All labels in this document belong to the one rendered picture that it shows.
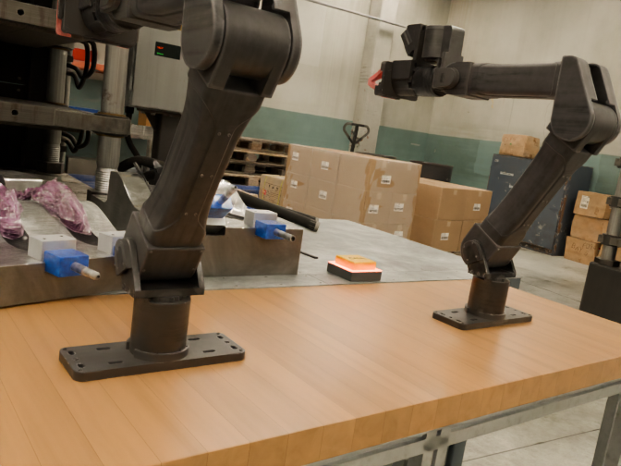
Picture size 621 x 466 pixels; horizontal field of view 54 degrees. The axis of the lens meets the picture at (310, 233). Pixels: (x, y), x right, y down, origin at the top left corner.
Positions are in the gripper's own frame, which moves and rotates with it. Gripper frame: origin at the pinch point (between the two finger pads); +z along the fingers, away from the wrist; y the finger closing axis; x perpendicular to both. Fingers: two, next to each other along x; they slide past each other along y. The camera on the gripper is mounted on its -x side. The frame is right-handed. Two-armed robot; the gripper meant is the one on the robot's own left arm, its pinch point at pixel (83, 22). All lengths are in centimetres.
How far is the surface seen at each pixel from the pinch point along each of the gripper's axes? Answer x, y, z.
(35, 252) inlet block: 33.3, 8.0, -12.7
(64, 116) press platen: 13, -17, 73
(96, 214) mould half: 30.4, -6.0, 6.4
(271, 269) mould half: 38, -35, -6
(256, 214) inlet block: 27.8, -30.8, -5.9
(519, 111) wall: -75, -711, 419
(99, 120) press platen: 13, -24, 67
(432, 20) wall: -212, -695, 592
